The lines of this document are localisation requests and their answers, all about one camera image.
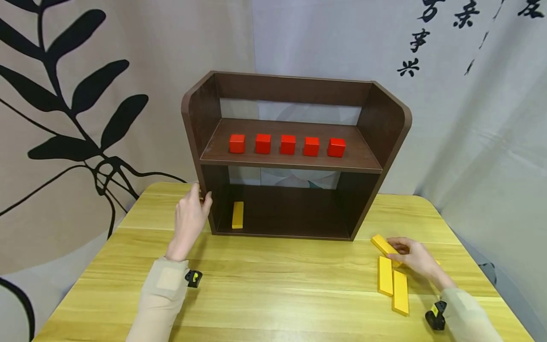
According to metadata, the person's right hand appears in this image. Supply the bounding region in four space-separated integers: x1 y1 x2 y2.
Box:
386 237 456 292

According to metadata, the person's left hand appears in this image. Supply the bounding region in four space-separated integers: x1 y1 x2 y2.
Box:
165 183 214 262

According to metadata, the dark brown wooden shelf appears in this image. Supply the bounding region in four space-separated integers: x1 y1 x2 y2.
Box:
181 71 413 242

